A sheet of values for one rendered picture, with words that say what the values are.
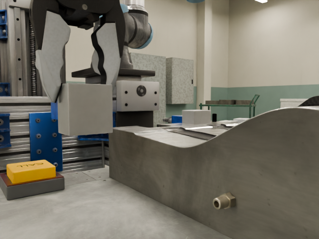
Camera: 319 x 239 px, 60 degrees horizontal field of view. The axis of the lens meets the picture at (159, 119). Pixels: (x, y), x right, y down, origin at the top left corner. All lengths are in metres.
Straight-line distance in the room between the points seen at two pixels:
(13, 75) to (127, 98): 0.37
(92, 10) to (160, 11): 7.35
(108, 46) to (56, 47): 0.06
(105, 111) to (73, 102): 0.04
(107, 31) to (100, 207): 0.22
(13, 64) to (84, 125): 0.70
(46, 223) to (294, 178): 0.26
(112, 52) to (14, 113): 0.55
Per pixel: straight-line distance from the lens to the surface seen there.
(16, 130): 0.85
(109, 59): 0.33
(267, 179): 0.27
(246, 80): 9.00
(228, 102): 4.98
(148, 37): 1.14
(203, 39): 8.26
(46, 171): 0.46
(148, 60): 6.49
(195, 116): 0.56
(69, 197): 0.43
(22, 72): 0.98
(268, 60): 8.67
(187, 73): 7.59
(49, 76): 0.31
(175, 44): 7.81
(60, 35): 0.32
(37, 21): 0.31
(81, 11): 0.33
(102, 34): 0.34
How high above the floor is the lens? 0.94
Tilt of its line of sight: 4 degrees down
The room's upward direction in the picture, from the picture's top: straight up
